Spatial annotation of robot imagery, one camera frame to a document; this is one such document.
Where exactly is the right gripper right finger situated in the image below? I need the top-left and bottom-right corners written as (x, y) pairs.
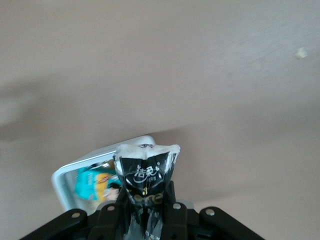
top-left (162, 180), bottom-right (266, 240)

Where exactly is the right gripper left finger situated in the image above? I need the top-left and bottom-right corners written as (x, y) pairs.
top-left (19, 186), bottom-right (133, 240)

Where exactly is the black tissue wrapper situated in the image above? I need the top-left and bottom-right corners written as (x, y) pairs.
top-left (112, 143), bottom-right (182, 240)

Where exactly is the white square lidded bin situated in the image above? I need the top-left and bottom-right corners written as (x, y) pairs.
top-left (51, 134), bottom-right (161, 216)

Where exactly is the teal snack wrapper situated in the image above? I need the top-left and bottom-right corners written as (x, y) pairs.
top-left (73, 166), bottom-right (124, 202)

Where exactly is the small beige paper scrap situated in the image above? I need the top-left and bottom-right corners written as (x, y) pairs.
top-left (294, 46), bottom-right (309, 60)

